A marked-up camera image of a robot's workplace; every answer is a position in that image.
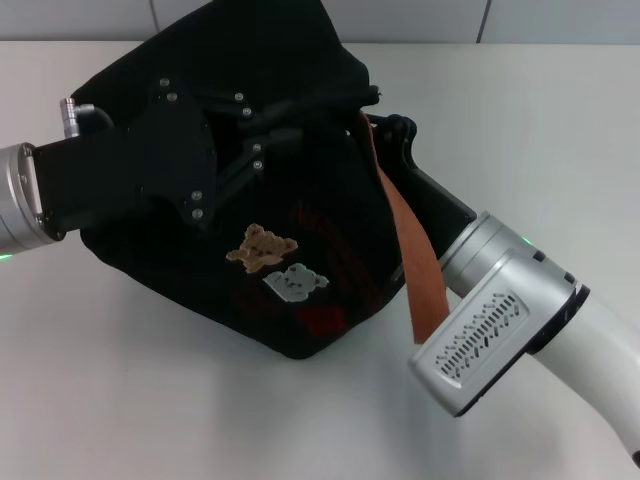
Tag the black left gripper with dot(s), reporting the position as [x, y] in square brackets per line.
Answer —
[150, 165]

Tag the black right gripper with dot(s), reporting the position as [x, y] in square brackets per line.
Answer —
[435, 205]

